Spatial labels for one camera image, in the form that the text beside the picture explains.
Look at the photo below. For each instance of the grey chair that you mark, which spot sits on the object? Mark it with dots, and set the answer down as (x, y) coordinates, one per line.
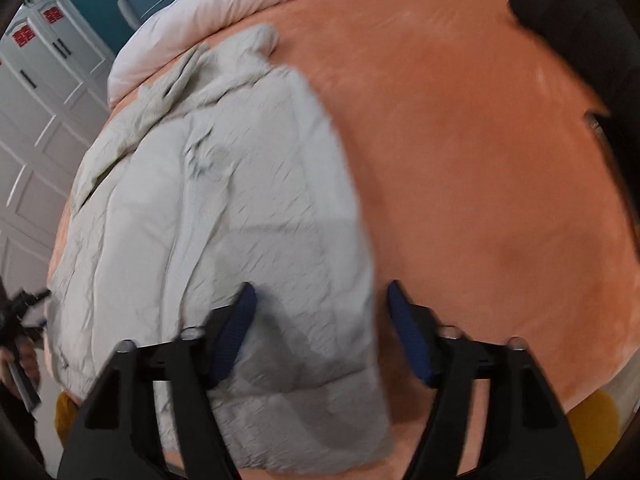
(131, 10)

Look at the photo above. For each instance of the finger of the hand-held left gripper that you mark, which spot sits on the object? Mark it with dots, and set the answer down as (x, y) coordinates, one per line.
(34, 330)
(32, 296)

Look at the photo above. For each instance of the orange plush blanket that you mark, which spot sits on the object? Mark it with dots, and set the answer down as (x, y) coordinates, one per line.
(475, 185)

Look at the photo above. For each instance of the person's left hand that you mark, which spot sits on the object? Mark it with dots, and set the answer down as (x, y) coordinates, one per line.
(29, 362)

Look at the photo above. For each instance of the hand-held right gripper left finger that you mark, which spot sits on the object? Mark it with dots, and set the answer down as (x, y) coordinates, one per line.
(235, 327)

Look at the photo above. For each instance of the white panelled wardrobe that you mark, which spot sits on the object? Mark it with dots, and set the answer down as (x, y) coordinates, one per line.
(40, 135)

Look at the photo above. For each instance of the white duvet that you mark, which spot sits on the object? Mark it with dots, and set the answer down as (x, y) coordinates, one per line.
(225, 5)

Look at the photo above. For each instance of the red paper sticker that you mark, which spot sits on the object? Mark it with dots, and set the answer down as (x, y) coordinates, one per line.
(23, 36)
(53, 14)

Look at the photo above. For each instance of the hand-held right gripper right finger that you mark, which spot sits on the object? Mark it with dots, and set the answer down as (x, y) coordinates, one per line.
(407, 330)

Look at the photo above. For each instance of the person's yellow top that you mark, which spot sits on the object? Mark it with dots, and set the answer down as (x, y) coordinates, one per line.
(600, 420)

